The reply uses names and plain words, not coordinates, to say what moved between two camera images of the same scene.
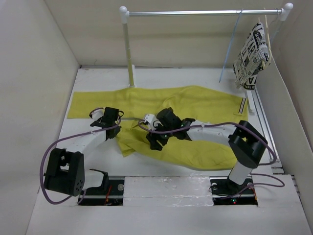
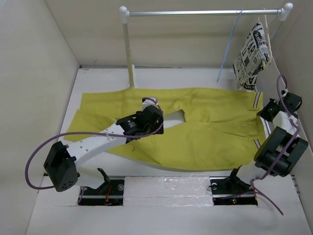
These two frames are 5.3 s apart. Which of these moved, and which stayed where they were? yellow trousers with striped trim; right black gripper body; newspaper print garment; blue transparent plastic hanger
Moved: yellow trousers with striped trim; right black gripper body
Stayed: blue transparent plastic hanger; newspaper print garment
